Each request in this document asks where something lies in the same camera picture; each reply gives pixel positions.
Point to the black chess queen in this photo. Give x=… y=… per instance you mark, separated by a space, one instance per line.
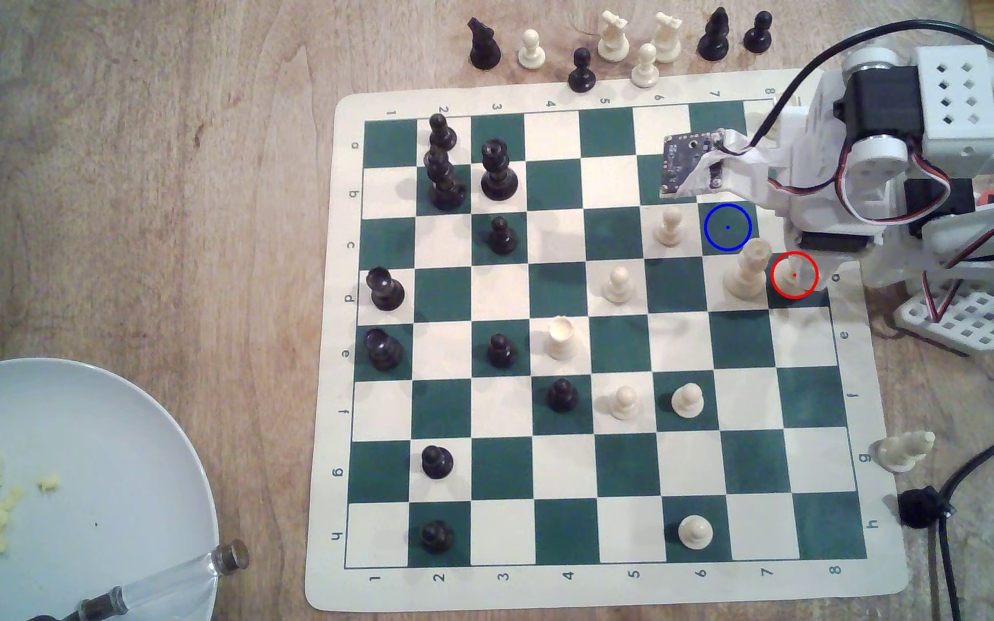
x=498 y=174

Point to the black chess rook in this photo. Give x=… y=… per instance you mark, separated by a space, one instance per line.
x=383 y=350
x=385 y=290

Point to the white chess rook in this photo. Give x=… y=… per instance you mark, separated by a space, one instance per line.
x=561 y=338
x=769 y=124

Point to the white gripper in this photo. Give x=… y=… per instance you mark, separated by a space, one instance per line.
x=828 y=242

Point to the small camera circuit board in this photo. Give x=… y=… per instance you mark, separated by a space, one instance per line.
x=687 y=162

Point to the white chess pawn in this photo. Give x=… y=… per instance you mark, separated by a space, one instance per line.
x=618 y=285
x=669 y=229
x=625 y=403
x=531 y=50
x=688 y=401
x=645 y=67
x=695 y=533

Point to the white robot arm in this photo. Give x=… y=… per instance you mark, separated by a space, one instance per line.
x=954 y=95

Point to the white chess knight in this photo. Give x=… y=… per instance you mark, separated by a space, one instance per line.
x=612 y=38
x=667 y=38

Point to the black chess bishop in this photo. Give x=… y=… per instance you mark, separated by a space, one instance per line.
x=714 y=36

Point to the pale blue round plate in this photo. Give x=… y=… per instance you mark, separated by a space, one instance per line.
x=100 y=448

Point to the black chess pawn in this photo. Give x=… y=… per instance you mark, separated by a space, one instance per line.
x=502 y=352
x=441 y=131
x=581 y=72
x=562 y=396
x=757 y=33
x=502 y=236
x=437 y=463
x=437 y=537

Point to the black chess knight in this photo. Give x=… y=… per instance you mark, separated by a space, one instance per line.
x=484 y=45

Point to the white chess bishop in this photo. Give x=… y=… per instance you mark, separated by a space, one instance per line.
x=898 y=451

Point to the white chess queen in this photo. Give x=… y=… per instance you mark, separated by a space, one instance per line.
x=747 y=272

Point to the green white chess mat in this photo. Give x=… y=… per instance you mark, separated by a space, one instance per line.
x=618 y=466

